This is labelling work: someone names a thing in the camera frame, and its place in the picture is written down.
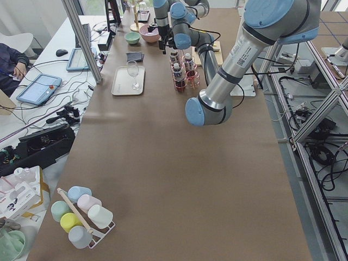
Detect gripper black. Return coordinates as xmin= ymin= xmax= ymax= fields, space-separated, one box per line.
xmin=158 ymin=26 xmax=177 ymax=54

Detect copper wire bottle basket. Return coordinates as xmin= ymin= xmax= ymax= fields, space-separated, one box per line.
xmin=171 ymin=52 xmax=200 ymax=90

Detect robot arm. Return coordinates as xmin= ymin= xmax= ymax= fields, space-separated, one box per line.
xmin=153 ymin=0 xmax=321 ymax=126
xmin=153 ymin=0 xmax=210 ymax=37

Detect tea bottle far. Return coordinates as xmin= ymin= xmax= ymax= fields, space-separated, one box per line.
xmin=170 ymin=51 xmax=180 ymax=67

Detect tea bottle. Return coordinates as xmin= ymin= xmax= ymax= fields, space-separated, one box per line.
xmin=170 ymin=51 xmax=180 ymax=67
xmin=184 ymin=53 xmax=195 ymax=82
xmin=172 ymin=63 xmax=187 ymax=92

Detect tea bottle near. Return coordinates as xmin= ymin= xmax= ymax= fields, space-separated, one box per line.
xmin=184 ymin=53 xmax=195 ymax=82

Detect tea bottle middle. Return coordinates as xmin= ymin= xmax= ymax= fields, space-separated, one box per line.
xmin=172 ymin=63 xmax=187 ymax=92

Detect pink bowl with ice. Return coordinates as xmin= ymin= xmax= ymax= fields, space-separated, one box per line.
xmin=139 ymin=24 xmax=160 ymax=43

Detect grey folded cloth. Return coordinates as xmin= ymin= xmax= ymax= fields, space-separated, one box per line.
xmin=126 ymin=52 xmax=145 ymax=63

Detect green empty bowl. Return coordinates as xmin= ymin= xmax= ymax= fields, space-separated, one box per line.
xmin=125 ymin=32 xmax=140 ymax=45

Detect wooden cup tree stand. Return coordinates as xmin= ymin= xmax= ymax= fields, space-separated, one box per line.
xmin=127 ymin=1 xmax=149 ymax=32

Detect bamboo cutting board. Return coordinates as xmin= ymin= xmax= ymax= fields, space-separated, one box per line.
xmin=191 ymin=40 xmax=222 ymax=67

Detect black glass rack tray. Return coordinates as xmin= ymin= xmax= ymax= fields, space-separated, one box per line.
xmin=137 ymin=10 xmax=150 ymax=23

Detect clear wine glass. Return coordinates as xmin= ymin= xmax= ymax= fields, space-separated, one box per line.
xmin=127 ymin=60 xmax=140 ymax=90

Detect cream rabbit tray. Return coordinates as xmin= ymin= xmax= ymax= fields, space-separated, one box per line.
xmin=111 ymin=66 xmax=145 ymax=96

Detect blue teach pendant far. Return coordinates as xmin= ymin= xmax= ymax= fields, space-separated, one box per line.
xmin=66 ymin=48 xmax=89 ymax=72

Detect blue teach pendant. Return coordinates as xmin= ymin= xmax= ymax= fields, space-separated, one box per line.
xmin=66 ymin=48 xmax=89 ymax=72
xmin=16 ymin=73 xmax=62 ymax=105

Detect blue teach pendant near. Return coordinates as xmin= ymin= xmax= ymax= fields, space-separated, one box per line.
xmin=16 ymin=73 xmax=62 ymax=105

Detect seated person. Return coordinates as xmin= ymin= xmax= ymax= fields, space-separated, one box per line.
xmin=1 ymin=43 xmax=29 ymax=97

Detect white cup rack pastel cups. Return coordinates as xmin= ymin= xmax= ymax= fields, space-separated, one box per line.
xmin=51 ymin=186 xmax=116 ymax=249

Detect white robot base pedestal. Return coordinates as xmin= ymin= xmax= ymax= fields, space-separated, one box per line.
xmin=230 ymin=75 xmax=256 ymax=97

